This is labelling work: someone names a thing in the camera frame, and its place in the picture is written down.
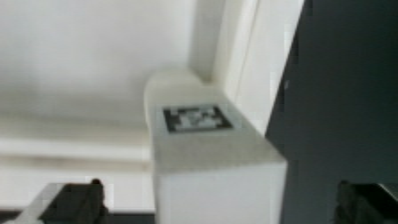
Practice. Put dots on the white table leg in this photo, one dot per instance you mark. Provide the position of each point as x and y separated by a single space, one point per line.
219 169

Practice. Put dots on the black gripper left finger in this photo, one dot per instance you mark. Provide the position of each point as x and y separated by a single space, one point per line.
68 204

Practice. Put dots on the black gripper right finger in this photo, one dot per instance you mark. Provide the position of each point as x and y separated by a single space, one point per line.
367 203

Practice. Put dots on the white square tabletop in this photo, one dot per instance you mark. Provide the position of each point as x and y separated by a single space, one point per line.
83 47

